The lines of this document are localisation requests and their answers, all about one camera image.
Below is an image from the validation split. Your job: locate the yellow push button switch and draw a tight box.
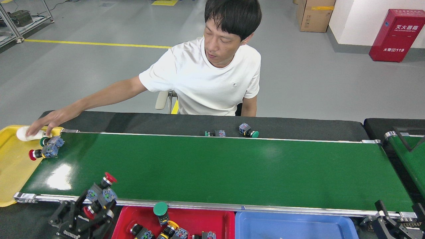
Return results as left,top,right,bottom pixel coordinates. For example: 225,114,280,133
155,220,180,239

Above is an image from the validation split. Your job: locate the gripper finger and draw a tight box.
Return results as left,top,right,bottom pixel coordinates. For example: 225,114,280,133
49,191,87,234
371,200,400,233
87,207,117,233
412,202,425,229

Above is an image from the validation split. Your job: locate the black guide bracket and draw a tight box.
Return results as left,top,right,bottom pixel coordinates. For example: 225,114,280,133
392,126,425,152

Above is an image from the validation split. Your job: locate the white light bulb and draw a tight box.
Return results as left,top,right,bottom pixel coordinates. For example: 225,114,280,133
16,125,45,142

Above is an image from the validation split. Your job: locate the aluminium frame rack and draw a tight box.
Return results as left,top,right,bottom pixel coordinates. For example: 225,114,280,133
0,0,54,47

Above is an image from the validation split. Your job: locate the blue plastic bin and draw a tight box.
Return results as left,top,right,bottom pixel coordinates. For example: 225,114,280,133
235,211,360,239

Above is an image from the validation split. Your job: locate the brown cardboard box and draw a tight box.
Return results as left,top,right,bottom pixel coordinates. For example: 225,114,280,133
296,0,336,33

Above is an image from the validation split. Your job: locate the long green belt conveyor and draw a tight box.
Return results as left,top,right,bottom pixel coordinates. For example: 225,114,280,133
13,128,418,221

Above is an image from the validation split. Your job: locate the red fire extinguisher cabinet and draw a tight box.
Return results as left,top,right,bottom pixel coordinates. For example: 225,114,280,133
369,9,425,62

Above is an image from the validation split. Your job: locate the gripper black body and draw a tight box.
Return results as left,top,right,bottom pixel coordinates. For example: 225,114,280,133
372,227,425,239
50,222,107,239

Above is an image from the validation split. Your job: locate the seated person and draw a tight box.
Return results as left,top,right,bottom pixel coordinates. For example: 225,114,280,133
26,0,263,137

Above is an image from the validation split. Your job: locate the short black table cover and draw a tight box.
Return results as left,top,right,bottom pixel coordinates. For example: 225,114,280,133
364,118,425,143

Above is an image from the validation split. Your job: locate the red plastic bin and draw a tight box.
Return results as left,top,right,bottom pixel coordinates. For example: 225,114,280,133
111,206,235,239

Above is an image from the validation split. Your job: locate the short green belt conveyor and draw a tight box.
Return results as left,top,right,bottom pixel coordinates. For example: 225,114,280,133
384,131,425,199

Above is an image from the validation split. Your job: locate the long black table cover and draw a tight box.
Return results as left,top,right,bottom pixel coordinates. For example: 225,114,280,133
39,110,370,142

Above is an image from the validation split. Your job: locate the person's right hand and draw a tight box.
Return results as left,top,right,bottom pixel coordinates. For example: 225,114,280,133
26,106,80,137

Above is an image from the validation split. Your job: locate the dark grey box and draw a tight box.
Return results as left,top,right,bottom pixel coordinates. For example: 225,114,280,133
8,10,34,28

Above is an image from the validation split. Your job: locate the yellow plastic tray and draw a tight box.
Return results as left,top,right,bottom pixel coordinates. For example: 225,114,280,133
0,125,64,207

